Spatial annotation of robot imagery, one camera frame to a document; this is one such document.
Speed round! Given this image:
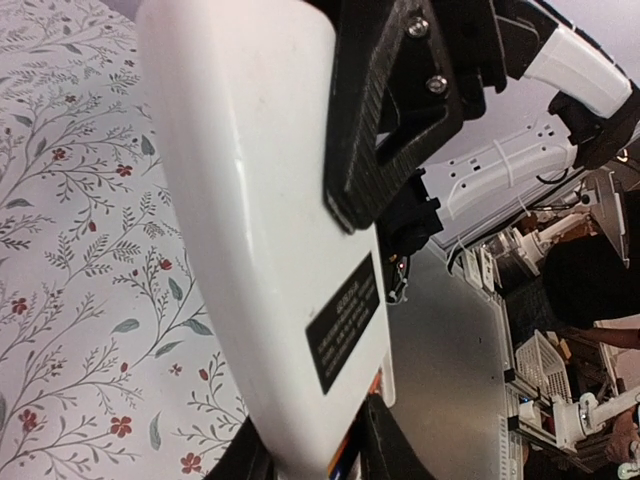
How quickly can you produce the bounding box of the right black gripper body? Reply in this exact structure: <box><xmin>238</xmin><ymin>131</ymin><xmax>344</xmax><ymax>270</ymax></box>
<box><xmin>432</xmin><ymin>0</ymin><xmax>507</xmax><ymax>120</ymax></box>

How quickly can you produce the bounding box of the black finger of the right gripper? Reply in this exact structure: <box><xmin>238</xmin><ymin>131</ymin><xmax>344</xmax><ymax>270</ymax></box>
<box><xmin>323</xmin><ymin>1</ymin><xmax>463</xmax><ymax>234</ymax></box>

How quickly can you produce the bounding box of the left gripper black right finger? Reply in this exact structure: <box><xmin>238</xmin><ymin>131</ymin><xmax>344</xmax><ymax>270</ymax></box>
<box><xmin>357</xmin><ymin>394</ymin><xmax>436</xmax><ymax>480</ymax></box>

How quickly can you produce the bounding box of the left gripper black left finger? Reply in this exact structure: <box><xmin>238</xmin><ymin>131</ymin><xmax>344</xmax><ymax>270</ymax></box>
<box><xmin>207</xmin><ymin>417</ymin><xmax>275</xmax><ymax>480</ymax></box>

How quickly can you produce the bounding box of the orange battery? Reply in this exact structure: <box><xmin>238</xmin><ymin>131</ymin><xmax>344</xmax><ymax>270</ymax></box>
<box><xmin>328</xmin><ymin>428</ymin><xmax>361</xmax><ymax>480</ymax></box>

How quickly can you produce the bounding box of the white red remote control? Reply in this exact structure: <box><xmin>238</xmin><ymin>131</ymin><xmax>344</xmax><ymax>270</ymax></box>
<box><xmin>136</xmin><ymin>1</ymin><xmax>390</xmax><ymax>479</ymax></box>

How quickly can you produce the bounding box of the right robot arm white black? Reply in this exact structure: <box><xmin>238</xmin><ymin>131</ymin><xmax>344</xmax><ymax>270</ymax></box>
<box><xmin>321</xmin><ymin>1</ymin><xmax>639</xmax><ymax>233</ymax></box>

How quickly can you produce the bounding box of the floral patterned table mat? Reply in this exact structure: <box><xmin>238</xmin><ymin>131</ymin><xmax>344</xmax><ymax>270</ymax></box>
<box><xmin>1</xmin><ymin>1</ymin><xmax>246</xmax><ymax>479</ymax></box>

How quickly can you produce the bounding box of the white plastic basket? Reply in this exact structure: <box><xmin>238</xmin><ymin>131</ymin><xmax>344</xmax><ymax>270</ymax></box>
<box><xmin>515</xmin><ymin>330</ymin><xmax>572</xmax><ymax>403</ymax></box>

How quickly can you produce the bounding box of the person in black shirt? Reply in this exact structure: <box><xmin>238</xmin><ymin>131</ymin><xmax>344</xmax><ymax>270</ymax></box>
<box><xmin>542</xmin><ymin>235</ymin><xmax>639</xmax><ymax>350</ymax></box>

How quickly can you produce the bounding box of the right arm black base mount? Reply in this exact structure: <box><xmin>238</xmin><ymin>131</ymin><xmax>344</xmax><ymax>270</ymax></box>
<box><xmin>375</xmin><ymin>168</ymin><xmax>443</xmax><ymax>305</ymax></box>

